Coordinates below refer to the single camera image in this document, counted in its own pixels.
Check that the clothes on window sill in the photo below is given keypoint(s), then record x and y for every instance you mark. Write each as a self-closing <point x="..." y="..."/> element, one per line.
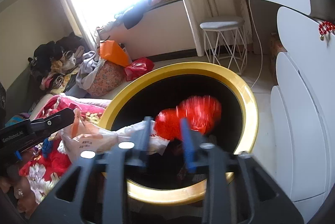
<point x="134" y="14"/>

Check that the red floral quilt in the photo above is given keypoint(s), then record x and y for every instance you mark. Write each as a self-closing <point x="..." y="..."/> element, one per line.
<point x="43" y="174"/>

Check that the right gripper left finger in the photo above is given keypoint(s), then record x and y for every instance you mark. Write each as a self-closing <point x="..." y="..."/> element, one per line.
<point x="139" y="153"/>

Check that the white wire stool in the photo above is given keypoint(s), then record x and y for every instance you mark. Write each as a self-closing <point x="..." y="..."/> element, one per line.
<point x="224" y="42"/>

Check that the left hand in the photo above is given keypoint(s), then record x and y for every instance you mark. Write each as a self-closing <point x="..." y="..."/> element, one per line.
<point x="26" y="200"/>

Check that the pile of clothes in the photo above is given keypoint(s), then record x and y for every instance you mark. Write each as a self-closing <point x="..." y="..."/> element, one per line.
<point x="55" y="65"/>

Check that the cream curtain left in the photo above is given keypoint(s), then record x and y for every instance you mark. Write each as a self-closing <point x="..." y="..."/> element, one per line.
<point x="77" y="25"/>

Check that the white dresser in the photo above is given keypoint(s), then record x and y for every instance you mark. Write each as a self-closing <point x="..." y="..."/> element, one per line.
<point x="302" y="103"/>

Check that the white plastic bag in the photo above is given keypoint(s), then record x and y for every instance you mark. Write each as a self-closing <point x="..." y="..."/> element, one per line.
<point x="84" y="135"/>

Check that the red bag on floor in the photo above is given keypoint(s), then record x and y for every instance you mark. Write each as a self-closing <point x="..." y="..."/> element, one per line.
<point x="138" y="68"/>

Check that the red plastic bag trash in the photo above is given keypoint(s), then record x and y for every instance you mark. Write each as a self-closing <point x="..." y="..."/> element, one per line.
<point x="202" y="113"/>

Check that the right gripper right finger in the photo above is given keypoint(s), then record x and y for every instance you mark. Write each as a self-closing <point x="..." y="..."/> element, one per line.
<point x="191" y="146"/>

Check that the yellow rim trash bin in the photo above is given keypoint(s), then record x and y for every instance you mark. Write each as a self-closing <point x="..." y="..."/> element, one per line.
<point x="167" y="181"/>

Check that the orange paper bag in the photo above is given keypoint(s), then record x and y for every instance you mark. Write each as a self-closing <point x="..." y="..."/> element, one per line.
<point x="113" y="52"/>

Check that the floral laundry basket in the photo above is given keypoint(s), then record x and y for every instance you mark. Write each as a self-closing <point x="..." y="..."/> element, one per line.
<point x="104" y="78"/>

